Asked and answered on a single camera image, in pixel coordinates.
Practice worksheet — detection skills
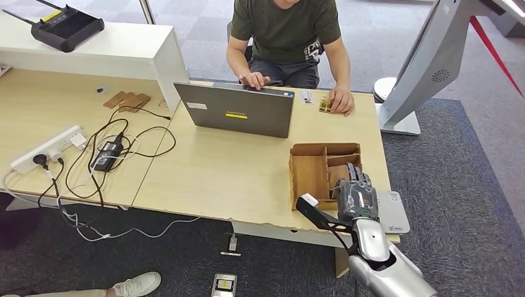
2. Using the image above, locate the grey kiosk stand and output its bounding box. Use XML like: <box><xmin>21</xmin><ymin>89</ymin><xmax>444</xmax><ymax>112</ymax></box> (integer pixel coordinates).
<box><xmin>373</xmin><ymin>0</ymin><xmax>493</xmax><ymax>137</ymax></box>

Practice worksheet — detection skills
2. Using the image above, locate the person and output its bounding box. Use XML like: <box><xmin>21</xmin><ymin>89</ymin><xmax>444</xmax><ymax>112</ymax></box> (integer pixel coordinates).
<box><xmin>225</xmin><ymin>0</ymin><xmax>356</xmax><ymax>118</ymax></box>

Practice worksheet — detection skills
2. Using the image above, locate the wooden desk organizer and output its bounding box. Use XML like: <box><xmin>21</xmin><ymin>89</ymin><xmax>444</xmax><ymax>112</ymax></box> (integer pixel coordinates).
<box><xmin>288</xmin><ymin>142</ymin><xmax>363</xmax><ymax>212</ymax></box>

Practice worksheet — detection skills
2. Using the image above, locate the person's right hand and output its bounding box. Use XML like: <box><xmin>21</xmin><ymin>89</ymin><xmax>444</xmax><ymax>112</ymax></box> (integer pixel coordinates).
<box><xmin>239</xmin><ymin>71</ymin><xmax>272</xmax><ymax>91</ymax></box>

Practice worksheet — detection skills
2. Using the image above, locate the dark counter with light strip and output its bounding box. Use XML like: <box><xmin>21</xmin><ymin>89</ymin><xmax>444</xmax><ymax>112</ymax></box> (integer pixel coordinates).
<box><xmin>477</xmin><ymin>0</ymin><xmax>525</xmax><ymax>40</ymax></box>

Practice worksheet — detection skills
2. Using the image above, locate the metal pole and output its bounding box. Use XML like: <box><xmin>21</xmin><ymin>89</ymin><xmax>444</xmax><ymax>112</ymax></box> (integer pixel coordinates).
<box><xmin>138</xmin><ymin>0</ymin><xmax>157</xmax><ymax>25</ymax></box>

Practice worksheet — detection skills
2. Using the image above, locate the thin wooden plate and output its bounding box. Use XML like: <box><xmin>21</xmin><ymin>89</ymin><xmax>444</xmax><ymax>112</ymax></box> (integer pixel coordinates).
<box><xmin>102</xmin><ymin>90</ymin><xmax>129</xmax><ymax>110</ymax></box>
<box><xmin>118</xmin><ymin>93</ymin><xmax>152</xmax><ymax>113</ymax></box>

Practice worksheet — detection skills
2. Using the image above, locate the small silver device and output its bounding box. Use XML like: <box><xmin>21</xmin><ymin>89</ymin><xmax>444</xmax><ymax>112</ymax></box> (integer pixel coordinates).
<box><xmin>210</xmin><ymin>273</ymin><xmax>238</xmax><ymax>297</ymax></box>

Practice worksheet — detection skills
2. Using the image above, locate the white raised counter shelf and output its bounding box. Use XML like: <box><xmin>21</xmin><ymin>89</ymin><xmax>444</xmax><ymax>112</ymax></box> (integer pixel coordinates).
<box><xmin>0</xmin><ymin>14</ymin><xmax>190</xmax><ymax>114</ymax></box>

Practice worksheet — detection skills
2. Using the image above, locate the grey card reader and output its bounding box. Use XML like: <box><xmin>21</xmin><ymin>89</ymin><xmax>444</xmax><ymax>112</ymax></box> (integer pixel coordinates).
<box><xmin>375</xmin><ymin>190</ymin><xmax>410</xmax><ymax>235</ymax></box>

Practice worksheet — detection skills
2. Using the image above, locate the person's left hand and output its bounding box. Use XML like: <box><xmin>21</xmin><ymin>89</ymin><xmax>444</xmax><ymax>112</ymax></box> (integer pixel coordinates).
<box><xmin>328</xmin><ymin>85</ymin><xmax>356</xmax><ymax>118</ymax></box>

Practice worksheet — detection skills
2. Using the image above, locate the white cable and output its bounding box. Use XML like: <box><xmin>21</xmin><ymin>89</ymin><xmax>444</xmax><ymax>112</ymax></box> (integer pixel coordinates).
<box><xmin>2</xmin><ymin>163</ymin><xmax>202</xmax><ymax>243</ymax></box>

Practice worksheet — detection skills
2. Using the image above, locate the white charger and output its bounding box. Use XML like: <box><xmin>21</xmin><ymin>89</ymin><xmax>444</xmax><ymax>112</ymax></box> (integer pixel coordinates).
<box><xmin>69</xmin><ymin>132</ymin><xmax>88</xmax><ymax>151</ymax></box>

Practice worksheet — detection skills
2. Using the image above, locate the red barrier belt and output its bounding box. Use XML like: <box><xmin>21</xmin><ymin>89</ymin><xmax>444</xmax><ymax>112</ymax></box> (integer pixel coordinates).
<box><xmin>469</xmin><ymin>16</ymin><xmax>525</xmax><ymax>99</ymax></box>

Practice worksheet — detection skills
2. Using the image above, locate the person's leg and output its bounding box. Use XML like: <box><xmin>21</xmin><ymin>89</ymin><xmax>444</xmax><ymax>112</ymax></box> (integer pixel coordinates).
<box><xmin>0</xmin><ymin>288</ymin><xmax>116</xmax><ymax>297</ymax></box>

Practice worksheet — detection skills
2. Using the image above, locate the black power brick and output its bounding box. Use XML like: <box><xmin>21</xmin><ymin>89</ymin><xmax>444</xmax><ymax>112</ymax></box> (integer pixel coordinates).
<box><xmin>90</xmin><ymin>138</ymin><xmax>124</xmax><ymax>173</ymax></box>

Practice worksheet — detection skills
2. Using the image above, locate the black remote controller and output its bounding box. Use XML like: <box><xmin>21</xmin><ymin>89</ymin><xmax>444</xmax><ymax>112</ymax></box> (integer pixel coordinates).
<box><xmin>2</xmin><ymin>0</ymin><xmax>105</xmax><ymax>53</ymax></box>

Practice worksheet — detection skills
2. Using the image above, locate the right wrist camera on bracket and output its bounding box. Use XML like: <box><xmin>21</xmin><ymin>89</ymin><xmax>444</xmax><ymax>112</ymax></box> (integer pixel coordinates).
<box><xmin>295</xmin><ymin>192</ymin><xmax>360</xmax><ymax>257</ymax></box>

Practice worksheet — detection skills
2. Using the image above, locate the grey laptop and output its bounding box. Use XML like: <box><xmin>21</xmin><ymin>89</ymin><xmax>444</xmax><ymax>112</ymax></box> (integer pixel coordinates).
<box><xmin>173</xmin><ymin>81</ymin><xmax>296</xmax><ymax>139</ymax></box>

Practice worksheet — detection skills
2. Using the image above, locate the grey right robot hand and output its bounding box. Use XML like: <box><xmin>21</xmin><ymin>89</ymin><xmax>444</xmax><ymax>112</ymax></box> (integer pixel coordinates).
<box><xmin>336</xmin><ymin>162</ymin><xmax>379</xmax><ymax>223</ymax></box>

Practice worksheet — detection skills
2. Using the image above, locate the black charger cable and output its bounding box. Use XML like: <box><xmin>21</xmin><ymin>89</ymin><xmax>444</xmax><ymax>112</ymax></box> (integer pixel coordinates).
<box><xmin>65</xmin><ymin>105</ymin><xmax>178</xmax><ymax>206</ymax></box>

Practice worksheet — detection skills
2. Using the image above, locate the black power cord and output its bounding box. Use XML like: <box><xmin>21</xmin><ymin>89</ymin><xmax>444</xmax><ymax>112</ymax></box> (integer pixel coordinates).
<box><xmin>37</xmin><ymin>161</ymin><xmax>108</xmax><ymax>230</ymax></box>

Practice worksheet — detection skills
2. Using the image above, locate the white power strip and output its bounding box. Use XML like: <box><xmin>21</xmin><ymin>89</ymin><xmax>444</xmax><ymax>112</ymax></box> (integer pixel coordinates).
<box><xmin>10</xmin><ymin>124</ymin><xmax>85</xmax><ymax>175</ymax></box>

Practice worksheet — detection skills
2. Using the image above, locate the white sneaker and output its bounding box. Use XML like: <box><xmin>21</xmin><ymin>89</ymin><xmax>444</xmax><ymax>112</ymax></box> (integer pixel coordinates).
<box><xmin>112</xmin><ymin>271</ymin><xmax>162</xmax><ymax>297</ymax></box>

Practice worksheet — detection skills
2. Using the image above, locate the grey usb adapter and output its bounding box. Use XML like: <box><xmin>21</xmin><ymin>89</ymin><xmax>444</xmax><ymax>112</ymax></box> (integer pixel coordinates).
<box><xmin>219</xmin><ymin>233</ymin><xmax>243</xmax><ymax>258</ymax></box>

